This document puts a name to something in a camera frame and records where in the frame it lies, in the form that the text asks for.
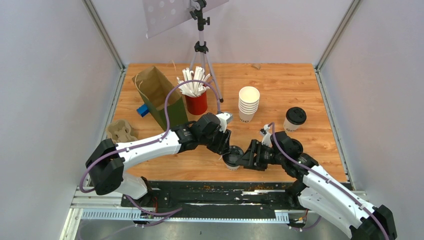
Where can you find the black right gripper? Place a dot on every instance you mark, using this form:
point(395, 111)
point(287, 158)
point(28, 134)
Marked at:
point(249, 161)

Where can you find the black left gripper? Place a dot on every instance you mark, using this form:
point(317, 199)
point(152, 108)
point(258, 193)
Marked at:
point(222, 147)

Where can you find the white paper cup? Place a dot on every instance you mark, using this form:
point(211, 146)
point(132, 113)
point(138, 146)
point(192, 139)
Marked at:
point(288, 127)
point(232, 164)

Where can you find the black plastic cup lid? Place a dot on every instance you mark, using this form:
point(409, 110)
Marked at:
point(296, 115)

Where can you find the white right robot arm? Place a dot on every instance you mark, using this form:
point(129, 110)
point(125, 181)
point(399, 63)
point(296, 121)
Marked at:
point(314, 188)

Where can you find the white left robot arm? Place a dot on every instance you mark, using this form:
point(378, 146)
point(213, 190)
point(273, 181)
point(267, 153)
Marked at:
point(108, 164)

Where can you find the stack of white paper cups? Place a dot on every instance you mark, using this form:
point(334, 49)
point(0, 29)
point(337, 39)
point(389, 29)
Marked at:
point(248, 103)

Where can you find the red straw holder cup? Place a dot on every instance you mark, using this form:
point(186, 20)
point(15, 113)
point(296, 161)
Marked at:
point(197, 105)

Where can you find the white wrapped straws bundle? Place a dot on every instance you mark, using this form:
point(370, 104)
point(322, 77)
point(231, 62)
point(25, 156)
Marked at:
point(194, 82)

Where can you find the blue toy brick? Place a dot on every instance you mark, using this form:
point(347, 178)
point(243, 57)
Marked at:
point(143, 110)

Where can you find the green paper bag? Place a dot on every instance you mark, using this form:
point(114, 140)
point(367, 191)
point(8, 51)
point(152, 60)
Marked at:
point(153, 87)

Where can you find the white tripod stand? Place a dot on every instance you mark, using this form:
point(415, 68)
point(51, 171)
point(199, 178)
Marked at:
point(203, 49)

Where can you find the cardboard cup carrier tray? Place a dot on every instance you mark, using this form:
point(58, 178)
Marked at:
point(120, 131)

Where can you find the white perforated board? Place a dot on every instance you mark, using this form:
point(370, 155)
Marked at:
point(162, 15)

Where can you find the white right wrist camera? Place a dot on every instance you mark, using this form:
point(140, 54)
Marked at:
point(266, 133)

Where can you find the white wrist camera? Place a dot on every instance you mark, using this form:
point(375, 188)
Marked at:
point(266, 133)
point(224, 119)

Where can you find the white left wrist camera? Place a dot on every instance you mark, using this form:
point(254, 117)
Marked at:
point(224, 119)

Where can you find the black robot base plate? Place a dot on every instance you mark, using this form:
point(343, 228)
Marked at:
point(227, 200)

